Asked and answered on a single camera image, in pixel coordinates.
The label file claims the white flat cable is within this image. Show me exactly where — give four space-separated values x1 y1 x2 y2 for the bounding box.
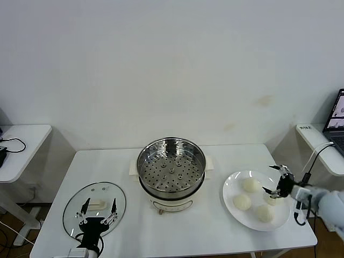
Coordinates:
302 141 335 173

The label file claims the black looped cable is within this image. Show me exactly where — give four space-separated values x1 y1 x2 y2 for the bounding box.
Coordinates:
0 137 27 154

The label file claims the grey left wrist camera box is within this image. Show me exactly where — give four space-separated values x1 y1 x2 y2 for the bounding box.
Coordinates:
68 248 90 258

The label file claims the perforated steel steamer basket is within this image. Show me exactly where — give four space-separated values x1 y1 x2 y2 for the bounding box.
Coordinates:
136 137 207 193

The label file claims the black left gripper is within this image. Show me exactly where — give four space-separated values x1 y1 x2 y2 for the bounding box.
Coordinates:
76 198 119 248

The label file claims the white steamed baozi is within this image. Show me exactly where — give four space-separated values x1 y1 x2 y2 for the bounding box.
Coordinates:
232 193 253 211
254 204 275 223
264 195 283 206
243 177 261 193

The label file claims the black cable with adapter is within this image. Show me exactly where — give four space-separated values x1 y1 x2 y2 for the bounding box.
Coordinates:
301 144 334 187

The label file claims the white floor cable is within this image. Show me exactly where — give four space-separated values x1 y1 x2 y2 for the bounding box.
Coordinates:
0 221 35 246

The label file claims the white round plate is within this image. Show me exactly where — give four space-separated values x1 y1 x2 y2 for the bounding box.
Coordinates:
222 169 292 232

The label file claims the white side table with laptop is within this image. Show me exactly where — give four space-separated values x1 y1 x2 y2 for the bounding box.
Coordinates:
295 123 344 232

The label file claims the open dark laptop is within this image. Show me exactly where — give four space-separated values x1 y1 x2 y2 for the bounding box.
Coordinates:
323 88 344 156

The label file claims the round glass pot lid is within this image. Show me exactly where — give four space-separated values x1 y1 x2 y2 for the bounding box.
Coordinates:
62 182 127 240

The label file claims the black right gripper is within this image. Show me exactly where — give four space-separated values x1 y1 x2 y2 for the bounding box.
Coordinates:
262 164 295 199

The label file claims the cream electric cooker pot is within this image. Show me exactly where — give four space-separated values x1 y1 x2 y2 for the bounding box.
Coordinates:
128 155 216 216

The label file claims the white side table with cable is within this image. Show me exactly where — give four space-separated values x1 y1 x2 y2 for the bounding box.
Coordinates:
0 124 53 247

